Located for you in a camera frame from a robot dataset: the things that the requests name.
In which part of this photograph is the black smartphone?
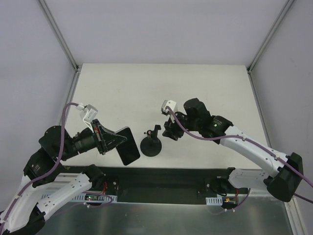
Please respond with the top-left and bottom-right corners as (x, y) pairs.
(116, 127), (140, 165)

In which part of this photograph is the black round phone stand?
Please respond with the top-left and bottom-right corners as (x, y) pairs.
(140, 124), (162, 157)

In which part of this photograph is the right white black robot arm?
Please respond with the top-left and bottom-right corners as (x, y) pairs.
(161, 98), (304, 202)

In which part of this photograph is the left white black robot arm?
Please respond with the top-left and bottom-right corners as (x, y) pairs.
(0, 119), (128, 235)

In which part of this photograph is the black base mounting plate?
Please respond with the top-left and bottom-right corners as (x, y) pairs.
(74, 165), (254, 204)

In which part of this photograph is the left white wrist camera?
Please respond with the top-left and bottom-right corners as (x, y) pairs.
(76, 103), (98, 131)

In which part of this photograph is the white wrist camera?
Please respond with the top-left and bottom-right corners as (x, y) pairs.
(161, 100), (178, 122)
(76, 103), (98, 131)

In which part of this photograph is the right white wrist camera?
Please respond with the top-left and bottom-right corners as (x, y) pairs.
(161, 100), (178, 122)

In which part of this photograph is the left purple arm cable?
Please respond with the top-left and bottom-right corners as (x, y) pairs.
(0, 102), (114, 225)

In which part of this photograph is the left white cable duct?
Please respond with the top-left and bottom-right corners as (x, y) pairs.
(41, 191), (117, 203)

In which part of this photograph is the white cable duct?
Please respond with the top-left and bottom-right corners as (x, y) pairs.
(205, 196), (223, 206)
(41, 191), (117, 203)

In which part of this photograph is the right white cable duct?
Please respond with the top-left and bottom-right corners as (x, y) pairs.
(205, 196), (223, 206)

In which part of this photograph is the left aluminium frame post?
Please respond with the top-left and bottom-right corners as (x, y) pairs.
(37, 0), (80, 72)

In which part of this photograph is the aluminium frame post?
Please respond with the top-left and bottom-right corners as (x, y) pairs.
(37, 0), (80, 72)
(246, 0), (296, 74)

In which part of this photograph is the right aluminium frame post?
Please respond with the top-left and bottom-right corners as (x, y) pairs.
(246, 0), (296, 74)

